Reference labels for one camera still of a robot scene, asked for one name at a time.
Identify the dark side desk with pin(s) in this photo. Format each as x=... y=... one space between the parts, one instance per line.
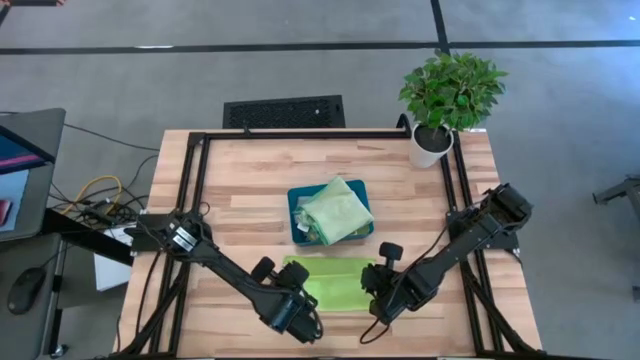
x=30 y=255

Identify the pale green microfiber towel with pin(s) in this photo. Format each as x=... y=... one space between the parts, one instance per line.
x=335 y=212

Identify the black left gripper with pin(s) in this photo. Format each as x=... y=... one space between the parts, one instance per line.
x=295 y=275

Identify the black perforated panel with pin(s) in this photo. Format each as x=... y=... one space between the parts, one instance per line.
x=280 y=112

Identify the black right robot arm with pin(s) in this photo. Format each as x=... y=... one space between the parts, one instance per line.
x=465 y=240

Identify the grey stand legs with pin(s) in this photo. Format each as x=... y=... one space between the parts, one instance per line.
x=622 y=190

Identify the green leafy plant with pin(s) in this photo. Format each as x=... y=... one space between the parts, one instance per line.
x=450 y=90

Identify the black power strip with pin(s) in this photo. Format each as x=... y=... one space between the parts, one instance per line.
x=100 y=212

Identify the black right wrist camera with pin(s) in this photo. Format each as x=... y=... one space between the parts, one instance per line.
x=391 y=251

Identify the white paper sheet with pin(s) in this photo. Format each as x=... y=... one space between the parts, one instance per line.
x=110 y=270

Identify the white plant pot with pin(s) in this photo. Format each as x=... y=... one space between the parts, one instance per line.
x=422 y=157

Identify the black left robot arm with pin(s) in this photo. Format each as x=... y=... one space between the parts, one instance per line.
x=225 y=265

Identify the black aluminium frame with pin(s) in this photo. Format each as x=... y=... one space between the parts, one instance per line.
x=300 y=134

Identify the lime green microfiber towel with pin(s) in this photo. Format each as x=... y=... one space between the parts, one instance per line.
x=335 y=285

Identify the black computer mouse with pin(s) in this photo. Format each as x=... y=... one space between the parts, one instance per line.
x=25 y=290

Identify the teal plastic bin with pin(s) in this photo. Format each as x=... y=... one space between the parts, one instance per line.
x=297 y=239

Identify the grey laptop computer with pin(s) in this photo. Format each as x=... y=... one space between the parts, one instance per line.
x=40 y=200

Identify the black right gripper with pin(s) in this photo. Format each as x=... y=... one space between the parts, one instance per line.
x=380 y=290

